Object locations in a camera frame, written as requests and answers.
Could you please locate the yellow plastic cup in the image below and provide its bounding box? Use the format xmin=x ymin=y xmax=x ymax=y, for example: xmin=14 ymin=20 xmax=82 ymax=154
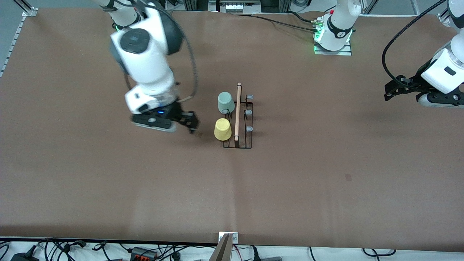
xmin=214 ymin=118 xmax=232 ymax=142

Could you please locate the pale green plastic cup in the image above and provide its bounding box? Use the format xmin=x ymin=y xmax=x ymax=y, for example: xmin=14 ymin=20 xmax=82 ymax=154
xmin=217 ymin=91 xmax=236 ymax=114

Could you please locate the black wire cup holder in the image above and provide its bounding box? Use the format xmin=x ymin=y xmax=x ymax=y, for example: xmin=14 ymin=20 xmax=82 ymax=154
xmin=221 ymin=83 xmax=254 ymax=149

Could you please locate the silver control box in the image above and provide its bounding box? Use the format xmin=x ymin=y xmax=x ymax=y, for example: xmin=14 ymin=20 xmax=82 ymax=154
xmin=208 ymin=0 xmax=261 ymax=14

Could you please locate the brown table cover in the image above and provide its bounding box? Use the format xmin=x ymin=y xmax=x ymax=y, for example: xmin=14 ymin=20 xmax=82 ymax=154
xmin=0 ymin=7 xmax=464 ymax=252

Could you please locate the aluminium profile beam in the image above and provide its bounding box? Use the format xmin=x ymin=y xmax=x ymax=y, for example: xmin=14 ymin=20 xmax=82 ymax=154
xmin=209 ymin=234 xmax=232 ymax=261

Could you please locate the orange black connector block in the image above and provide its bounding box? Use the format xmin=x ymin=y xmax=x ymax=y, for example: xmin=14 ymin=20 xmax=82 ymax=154
xmin=130 ymin=247 xmax=158 ymax=260

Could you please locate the black power adapter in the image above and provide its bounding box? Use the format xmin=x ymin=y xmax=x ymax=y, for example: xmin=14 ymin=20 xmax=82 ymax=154
xmin=11 ymin=252 xmax=40 ymax=261

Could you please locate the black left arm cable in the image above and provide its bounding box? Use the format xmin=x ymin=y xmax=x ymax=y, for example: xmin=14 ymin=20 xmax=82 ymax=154
xmin=382 ymin=0 xmax=448 ymax=87

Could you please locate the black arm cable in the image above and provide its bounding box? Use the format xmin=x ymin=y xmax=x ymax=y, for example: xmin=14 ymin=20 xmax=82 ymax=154
xmin=145 ymin=0 xmax=198 ymax=103
xmin=382 ymin=0 xmax=448 ymax=87

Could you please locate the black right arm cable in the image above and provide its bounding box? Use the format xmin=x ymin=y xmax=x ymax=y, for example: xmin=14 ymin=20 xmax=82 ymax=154
xmin=145 ymin=0 xmax=198 ymax=103

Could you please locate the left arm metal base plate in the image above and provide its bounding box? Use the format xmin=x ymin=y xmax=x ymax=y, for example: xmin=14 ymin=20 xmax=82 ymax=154
xmin=314 ymin=39 xmax=352 ymax=56

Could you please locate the black base power cable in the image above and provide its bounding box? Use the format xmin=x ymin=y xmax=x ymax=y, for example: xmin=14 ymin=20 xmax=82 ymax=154
xmin=250 ymin=13 xmax=321 ymax=34

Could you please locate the aluminium frame rail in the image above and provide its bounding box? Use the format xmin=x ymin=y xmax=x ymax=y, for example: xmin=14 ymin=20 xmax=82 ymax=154
xmin=0 ymin=0 xmax=38 ymax=79

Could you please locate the black looped cable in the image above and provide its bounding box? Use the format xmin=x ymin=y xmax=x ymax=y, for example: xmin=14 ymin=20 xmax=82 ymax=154
xmin=362 ymin=248 xmax=396 ymax=257

